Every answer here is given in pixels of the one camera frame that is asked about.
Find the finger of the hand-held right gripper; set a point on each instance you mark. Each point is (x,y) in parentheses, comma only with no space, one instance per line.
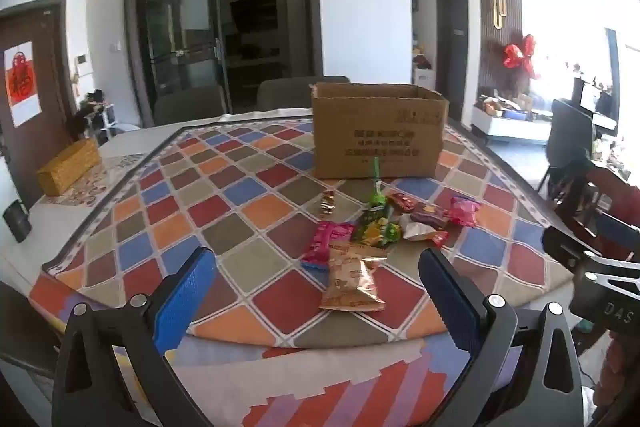
(565,242)
(617,227)

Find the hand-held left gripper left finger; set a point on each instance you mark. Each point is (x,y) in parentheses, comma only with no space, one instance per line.
(185,297)

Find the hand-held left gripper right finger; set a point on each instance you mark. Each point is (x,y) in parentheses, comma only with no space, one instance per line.
(450,297)

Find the green lollipop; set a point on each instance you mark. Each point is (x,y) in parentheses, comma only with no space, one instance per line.
(377,201)

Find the foil candy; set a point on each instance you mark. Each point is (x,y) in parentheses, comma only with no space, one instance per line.
(327,202)

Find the brown cardboard box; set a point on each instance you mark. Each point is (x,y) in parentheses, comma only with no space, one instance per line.
(375,132)

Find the tiny red candy packet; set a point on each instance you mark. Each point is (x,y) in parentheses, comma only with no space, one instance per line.
(440,238)

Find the white snack packet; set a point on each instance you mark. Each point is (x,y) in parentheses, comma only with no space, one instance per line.
(417,231)

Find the dark brown snack packet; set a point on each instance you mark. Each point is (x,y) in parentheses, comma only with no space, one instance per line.
(431,215)

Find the small pink candy packet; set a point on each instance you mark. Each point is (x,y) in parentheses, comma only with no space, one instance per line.
(462,212)

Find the yellow green snack packet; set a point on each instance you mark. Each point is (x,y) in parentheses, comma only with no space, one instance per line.
(375,232)

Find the tan snack packet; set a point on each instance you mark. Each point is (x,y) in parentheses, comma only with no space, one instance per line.
(350,282)

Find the dark grey chair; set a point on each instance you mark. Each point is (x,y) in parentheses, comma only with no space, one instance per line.
(570,137)

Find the red snack packet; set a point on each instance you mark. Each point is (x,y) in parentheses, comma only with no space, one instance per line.
(402,202)

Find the white low cabinet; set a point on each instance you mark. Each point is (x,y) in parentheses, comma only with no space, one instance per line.
(510,127)

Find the striped colourful cloth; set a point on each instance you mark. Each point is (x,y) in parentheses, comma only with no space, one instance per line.
(350,387)

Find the long pink snack packet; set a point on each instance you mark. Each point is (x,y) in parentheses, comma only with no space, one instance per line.
(325,244)

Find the yellow woven tissue box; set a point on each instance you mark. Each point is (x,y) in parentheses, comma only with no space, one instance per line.
(70,167)

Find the black mug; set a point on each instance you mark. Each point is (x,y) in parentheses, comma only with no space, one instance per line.
(17,219)

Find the grey dining chair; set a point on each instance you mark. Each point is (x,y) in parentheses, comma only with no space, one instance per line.
(290,92)
(190,104)

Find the red bow decoration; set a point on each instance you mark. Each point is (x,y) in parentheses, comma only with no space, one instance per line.
(517,54)

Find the small white shelf rack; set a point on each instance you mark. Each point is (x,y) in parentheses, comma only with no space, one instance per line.
(95,117)

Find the dark interior door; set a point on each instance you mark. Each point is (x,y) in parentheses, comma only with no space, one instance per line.
(452,47)

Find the brown entrance door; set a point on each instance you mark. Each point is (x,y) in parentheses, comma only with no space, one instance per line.
(45,117)

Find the black framed glass door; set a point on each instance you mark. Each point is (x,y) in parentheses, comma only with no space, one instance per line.
(180,32)

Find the red and white door poster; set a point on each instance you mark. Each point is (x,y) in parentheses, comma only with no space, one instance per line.
(22,82)

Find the gold wall ornament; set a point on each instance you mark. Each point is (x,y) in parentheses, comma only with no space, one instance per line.
(499,7)

